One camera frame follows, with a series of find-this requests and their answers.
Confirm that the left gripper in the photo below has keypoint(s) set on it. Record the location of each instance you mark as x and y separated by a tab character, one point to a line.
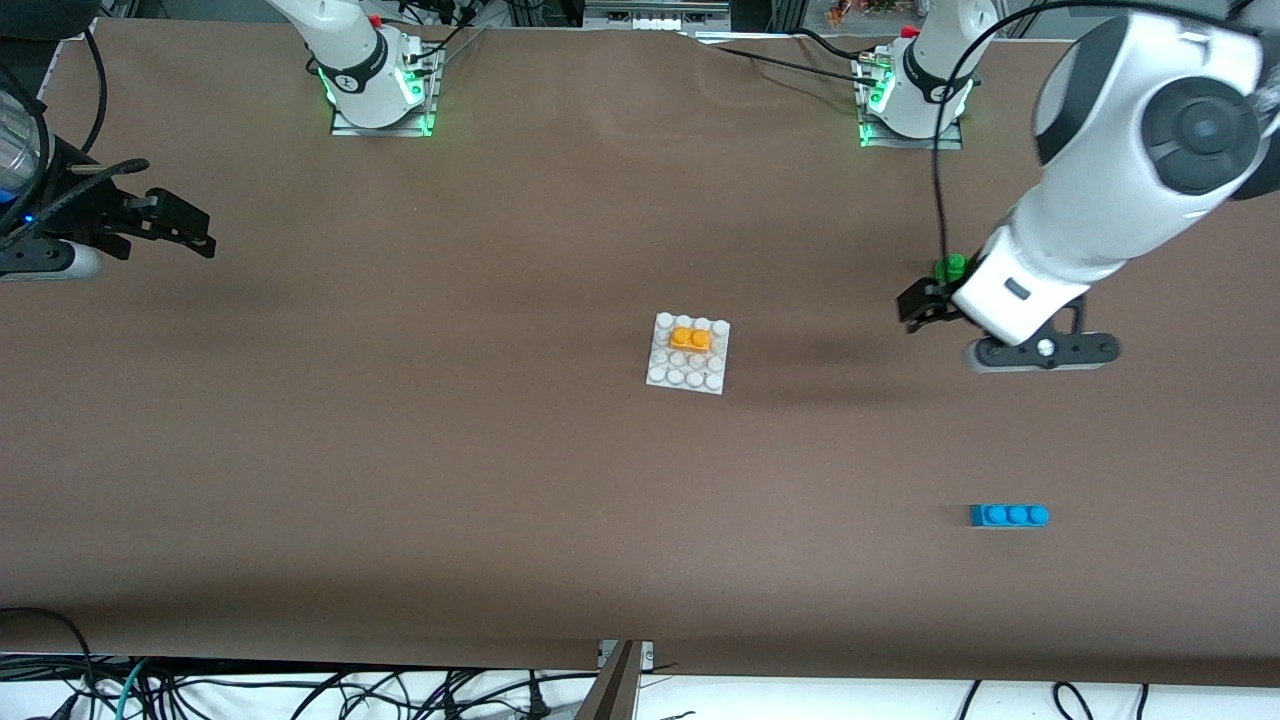
926	301

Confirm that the yellow two-stud block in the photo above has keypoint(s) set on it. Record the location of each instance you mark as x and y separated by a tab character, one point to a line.
691	339

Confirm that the white studded base plate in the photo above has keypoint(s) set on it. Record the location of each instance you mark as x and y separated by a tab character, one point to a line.
690	380

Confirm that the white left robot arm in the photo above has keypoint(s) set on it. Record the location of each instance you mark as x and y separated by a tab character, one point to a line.
1100	200

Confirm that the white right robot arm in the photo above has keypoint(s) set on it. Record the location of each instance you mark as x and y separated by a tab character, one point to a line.
345	50

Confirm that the green two-stud block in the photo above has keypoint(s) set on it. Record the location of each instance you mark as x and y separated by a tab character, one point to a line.
950	268

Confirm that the blue three-stud block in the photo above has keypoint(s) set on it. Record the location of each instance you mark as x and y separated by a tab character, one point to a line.
1008	516

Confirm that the brown table cover sheet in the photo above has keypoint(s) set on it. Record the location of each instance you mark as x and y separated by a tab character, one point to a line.
640	500

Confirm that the grey metal bracket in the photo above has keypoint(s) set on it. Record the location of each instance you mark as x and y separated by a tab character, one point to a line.
648	655

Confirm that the dark metal post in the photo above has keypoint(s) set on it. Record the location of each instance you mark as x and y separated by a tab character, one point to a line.
615	690

